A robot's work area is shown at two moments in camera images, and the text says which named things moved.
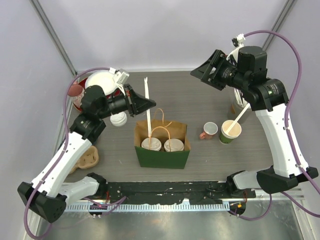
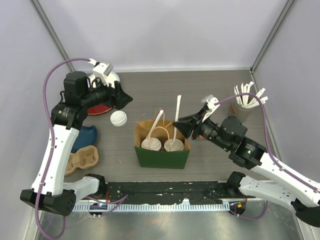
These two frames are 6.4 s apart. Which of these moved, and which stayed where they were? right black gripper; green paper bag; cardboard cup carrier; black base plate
Moved: right black gripper
Stayed: cardboard cup carrier; black base plate; green paper bag
